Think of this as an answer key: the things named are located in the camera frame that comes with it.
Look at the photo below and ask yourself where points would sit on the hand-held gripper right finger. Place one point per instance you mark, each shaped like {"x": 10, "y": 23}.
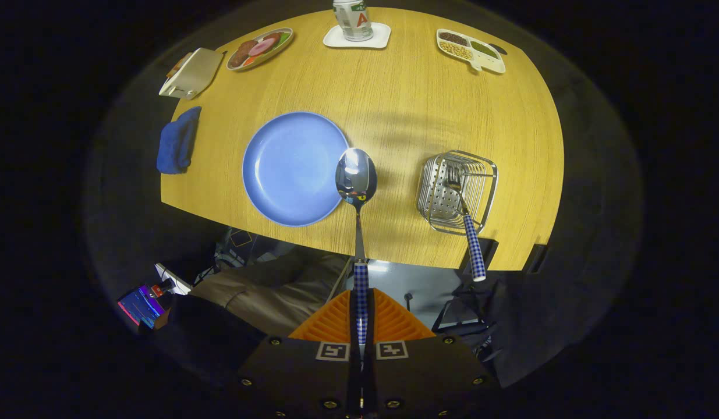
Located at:
{"x": 372, "y": 326}

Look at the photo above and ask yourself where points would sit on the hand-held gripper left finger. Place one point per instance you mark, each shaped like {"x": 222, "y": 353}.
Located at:
{"x": 352, "y": 326}

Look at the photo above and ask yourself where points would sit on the person's trouser leg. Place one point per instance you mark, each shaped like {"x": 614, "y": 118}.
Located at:
{"x": 272, "y": 297}

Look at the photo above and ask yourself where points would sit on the black table edge block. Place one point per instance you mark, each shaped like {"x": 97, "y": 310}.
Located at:
{"x": 490, "y": 250}
{"x": 535, "y": 259}

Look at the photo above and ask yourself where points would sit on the black case yellow outline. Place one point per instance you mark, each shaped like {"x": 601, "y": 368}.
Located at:
{"x": 240, "y": 237}

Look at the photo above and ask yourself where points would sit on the person's dark sleeved arm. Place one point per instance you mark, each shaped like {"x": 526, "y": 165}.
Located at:
{"x": 208, "y": 331}

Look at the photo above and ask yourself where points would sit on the blue round plate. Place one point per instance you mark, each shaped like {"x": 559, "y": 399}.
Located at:
{"x": 289, "y": 169}

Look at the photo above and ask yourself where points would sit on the white flat board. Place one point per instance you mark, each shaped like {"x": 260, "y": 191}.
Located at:
{"x": 173, "y": 278}

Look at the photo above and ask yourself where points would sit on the small red black device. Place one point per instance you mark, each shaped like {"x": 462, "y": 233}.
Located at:
{"x": 160, "y": 290}

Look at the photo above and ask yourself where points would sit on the lit phone screen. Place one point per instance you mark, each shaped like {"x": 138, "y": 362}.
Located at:
{"x": 139, "y": 305}

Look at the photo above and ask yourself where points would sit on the blue folded towel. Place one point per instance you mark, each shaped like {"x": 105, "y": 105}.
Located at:
{"x": 177, "y": 142}

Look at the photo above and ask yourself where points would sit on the grey food plate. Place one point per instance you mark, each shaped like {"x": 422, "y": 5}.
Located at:
{"x": 277, "y": 52}

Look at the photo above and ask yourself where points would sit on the red tomato slice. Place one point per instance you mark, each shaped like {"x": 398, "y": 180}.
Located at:
{"x": 250, "y": 60}

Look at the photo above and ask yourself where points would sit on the white square coaster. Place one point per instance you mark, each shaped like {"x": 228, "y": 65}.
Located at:
{"x": 336, "y": 42}

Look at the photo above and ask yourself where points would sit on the white divided bean dish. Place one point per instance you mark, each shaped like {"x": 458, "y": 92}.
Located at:
{"x": 470, "y": 49}

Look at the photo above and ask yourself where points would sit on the pink ham slice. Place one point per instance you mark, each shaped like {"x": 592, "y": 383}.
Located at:
{"x": 261, "y": 46}

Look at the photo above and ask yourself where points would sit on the brown meat slab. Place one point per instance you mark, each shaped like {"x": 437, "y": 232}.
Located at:
{"x": 241, "y": 53}

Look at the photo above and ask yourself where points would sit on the green lettuce leaf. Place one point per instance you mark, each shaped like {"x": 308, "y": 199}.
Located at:
{"x": 285, "y": 38}

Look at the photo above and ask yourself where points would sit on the white toaster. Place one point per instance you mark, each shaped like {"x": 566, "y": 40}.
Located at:
{"x": 196, "y": 73}

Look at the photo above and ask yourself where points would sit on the small brown meat piece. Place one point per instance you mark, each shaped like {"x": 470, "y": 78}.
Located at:
{"x": 273, "y": 37}

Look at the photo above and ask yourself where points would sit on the white green plastic bottle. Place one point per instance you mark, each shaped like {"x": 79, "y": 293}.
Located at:
{"x": 352, "y": 20}

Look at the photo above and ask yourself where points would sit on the toast slice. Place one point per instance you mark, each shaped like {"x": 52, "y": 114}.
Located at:
{"x": 176, "y": 65}

